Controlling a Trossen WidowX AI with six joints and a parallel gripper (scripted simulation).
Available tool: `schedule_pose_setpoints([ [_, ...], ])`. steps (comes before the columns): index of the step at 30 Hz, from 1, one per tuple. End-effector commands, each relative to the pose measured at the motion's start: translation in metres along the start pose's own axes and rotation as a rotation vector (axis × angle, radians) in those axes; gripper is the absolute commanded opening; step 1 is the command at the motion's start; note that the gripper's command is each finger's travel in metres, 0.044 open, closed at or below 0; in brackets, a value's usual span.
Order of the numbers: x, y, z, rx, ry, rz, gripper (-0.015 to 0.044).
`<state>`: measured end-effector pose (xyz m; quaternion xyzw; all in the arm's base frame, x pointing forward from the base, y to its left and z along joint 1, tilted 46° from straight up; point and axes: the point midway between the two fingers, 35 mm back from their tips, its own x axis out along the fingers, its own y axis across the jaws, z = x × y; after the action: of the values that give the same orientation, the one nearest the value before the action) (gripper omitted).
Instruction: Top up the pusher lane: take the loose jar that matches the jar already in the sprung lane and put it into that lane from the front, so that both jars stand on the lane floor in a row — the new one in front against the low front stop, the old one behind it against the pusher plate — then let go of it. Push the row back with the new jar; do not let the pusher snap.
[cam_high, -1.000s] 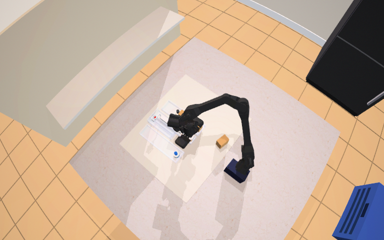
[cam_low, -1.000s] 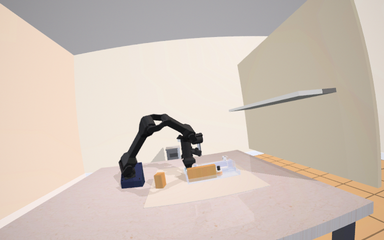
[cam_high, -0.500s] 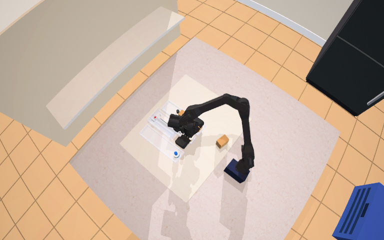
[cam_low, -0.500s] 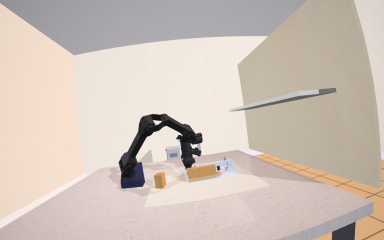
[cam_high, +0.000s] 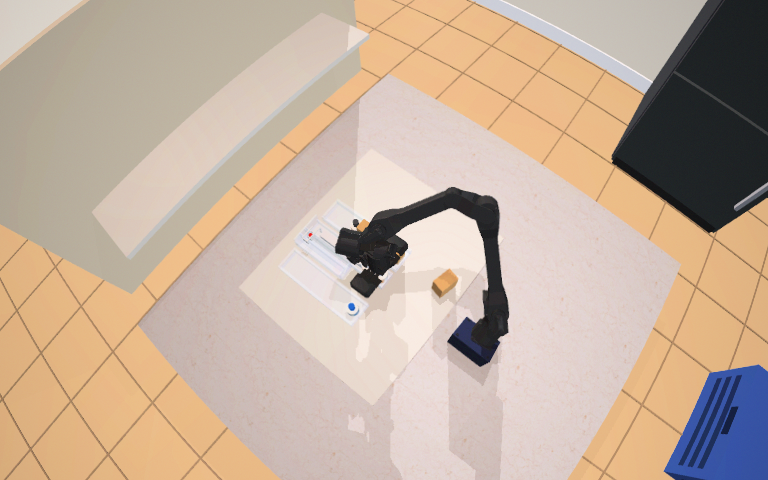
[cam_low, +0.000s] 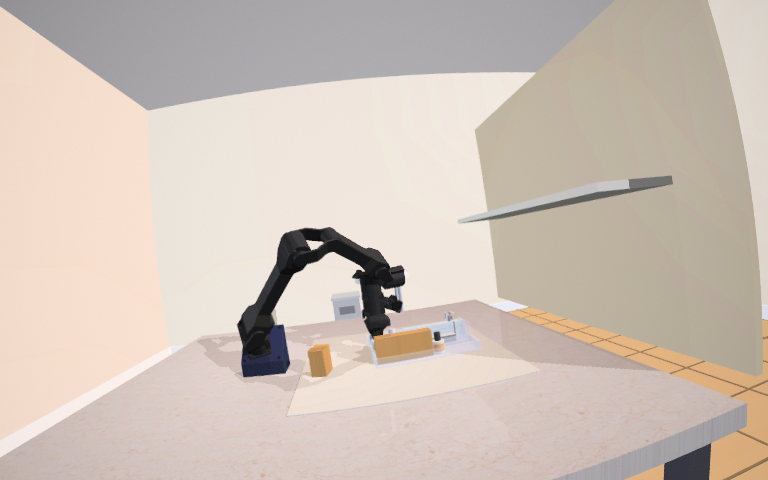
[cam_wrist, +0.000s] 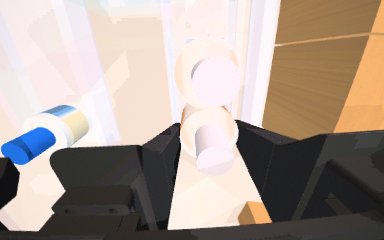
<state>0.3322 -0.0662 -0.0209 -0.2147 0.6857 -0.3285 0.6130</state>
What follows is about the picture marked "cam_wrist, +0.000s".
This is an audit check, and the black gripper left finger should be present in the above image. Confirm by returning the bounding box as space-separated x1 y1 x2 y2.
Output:
49 122 181 230

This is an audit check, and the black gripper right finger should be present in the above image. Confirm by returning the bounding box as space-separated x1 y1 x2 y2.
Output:
235 119 384 223

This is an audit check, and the orange rectangular block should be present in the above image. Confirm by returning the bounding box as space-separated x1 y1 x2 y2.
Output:
238 201 272 225

